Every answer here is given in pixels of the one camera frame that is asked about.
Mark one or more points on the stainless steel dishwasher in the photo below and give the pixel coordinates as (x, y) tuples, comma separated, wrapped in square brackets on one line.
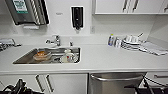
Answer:
[(113, 85)]

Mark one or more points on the white lower cabinet door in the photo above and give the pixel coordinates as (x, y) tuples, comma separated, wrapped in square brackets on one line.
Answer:
[(20, 80), (71, 85)]

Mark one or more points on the white cabinet door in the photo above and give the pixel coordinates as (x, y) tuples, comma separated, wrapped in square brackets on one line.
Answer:
[(148, 6), (108, 6), (20, 80), (71, 85), (162, 6)]

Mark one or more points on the white drawer front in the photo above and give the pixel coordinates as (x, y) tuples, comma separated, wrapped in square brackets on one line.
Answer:
[(150, 74)]

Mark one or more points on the stainless steel sink basin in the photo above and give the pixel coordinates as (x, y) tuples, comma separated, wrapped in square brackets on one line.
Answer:
[(25, 58)]

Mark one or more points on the orange bowl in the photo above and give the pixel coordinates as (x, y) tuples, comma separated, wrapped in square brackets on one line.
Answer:
[(41, 55)]

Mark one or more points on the white grey clutter pile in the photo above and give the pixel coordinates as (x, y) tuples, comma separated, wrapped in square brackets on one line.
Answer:
[(6, 44)]

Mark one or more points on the small clear bottle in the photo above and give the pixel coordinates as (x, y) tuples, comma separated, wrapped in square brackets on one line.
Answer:
[(117, 42)]

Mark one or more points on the white cup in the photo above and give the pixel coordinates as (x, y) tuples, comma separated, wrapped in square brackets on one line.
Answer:
[(131, 38)]

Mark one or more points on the white mug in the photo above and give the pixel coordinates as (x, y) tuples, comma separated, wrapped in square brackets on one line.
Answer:
[(68, 56)]

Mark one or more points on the chrome sink faucet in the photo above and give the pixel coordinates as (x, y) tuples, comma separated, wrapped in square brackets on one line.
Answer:
[(57, 40)]

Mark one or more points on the small chrome sink knob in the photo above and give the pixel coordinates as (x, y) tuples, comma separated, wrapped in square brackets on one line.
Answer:
[(70, 43)]

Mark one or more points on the steel paper towel dispenser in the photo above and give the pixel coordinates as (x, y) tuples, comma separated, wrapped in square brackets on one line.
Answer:
[(31, 11)]

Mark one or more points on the white upper cabinet door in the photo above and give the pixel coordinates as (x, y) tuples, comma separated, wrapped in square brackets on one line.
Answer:
[(108, 6), (162, 6), (148, 6)]

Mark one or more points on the white wall outlet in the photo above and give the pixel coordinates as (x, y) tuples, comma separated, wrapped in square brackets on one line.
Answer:
[(92, 29)]

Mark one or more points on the small grey wall label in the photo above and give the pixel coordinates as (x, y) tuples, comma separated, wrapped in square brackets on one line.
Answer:
[(59, 13)]

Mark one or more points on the black wall soap dispenser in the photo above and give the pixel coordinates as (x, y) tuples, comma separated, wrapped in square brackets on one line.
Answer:
[(77, 17)]

